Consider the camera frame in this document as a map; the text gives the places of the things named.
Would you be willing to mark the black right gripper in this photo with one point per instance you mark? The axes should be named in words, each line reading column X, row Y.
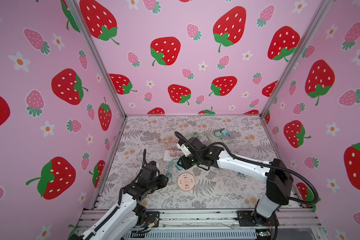
column 182, row 162

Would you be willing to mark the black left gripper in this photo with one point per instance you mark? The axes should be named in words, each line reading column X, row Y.
column 163, row 182

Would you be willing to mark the pink USB charger plug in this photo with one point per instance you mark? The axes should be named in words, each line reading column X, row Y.
column 172, row 153

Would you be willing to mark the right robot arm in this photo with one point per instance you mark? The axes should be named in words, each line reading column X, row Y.
column 275, row 175

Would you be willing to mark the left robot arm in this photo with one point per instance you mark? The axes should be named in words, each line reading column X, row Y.
column 127, row 212

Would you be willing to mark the blue charger plug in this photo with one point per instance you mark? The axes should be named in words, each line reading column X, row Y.
column 225, row 132

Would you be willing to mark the white multicolour power strip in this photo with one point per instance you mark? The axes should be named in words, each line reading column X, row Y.
column 167, row 157

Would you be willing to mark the round pink power socket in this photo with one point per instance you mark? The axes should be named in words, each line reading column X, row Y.
column 186, row 182

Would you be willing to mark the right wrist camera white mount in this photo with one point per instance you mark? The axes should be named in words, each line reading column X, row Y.
column 185, row 148

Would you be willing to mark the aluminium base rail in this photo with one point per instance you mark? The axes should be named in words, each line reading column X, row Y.
column 229, row 224

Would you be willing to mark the aluminium frame corner post left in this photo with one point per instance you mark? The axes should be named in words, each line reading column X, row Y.
column 78, row 17

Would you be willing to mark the aluminium frame corner post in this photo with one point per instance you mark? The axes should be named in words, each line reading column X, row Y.
column 78, row 17
column 313, row 25

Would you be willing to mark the aluminium frame corner post right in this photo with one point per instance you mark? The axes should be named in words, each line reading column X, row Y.
column 313, row 25

